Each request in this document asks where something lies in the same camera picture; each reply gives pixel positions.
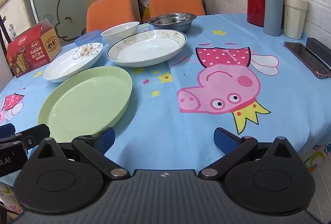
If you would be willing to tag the white ceramic bowl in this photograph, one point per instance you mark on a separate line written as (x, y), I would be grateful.
(119, 30)

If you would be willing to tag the white plate with patterned rim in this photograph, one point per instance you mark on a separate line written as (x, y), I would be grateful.
(147, 49)

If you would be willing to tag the smartphone in clear case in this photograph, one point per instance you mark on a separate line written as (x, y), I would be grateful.
(300, 52)

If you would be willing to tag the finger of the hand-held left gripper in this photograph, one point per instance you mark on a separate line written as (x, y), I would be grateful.
(7, 130)
(35, 133)

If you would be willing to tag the cream cup with lid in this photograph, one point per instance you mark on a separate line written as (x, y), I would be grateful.
(294, 17)

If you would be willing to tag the blue plastic bowl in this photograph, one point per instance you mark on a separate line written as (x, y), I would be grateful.
(88, 36)

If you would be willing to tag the white floral plate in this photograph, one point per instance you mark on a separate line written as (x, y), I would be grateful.
(67, 66)

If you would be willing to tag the green oval plate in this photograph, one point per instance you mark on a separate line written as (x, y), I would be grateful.
(85, 102)

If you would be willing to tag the red and brown cracker box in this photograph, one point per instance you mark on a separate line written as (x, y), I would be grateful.
(28, 56)

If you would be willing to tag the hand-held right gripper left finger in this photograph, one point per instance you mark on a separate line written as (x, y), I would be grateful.
(109, 134)

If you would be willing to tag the grey-blue bottle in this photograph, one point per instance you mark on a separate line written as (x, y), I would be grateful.
(272, 7)

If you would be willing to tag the stainless steel bowl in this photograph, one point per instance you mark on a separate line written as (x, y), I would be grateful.
(173, 20)

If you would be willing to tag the black box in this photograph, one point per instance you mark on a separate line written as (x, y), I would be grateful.
(319, 49)

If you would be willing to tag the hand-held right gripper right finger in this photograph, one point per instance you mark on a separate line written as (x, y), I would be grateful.
(223, 140)

